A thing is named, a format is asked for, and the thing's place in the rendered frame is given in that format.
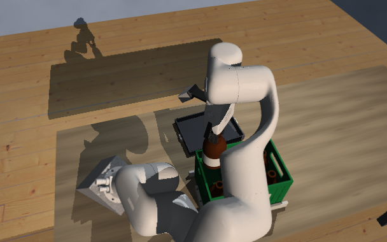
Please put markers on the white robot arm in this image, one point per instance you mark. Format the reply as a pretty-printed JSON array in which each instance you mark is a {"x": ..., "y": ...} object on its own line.
[{"x": 147, "y": 191}]

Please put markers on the green bottle crate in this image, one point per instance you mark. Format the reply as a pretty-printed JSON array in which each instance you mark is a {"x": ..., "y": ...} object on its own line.
[{"x": 205, "y": 177}]

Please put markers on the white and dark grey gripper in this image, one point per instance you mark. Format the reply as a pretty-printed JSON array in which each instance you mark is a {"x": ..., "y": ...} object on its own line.
[{"x": 216, "y": 117}]

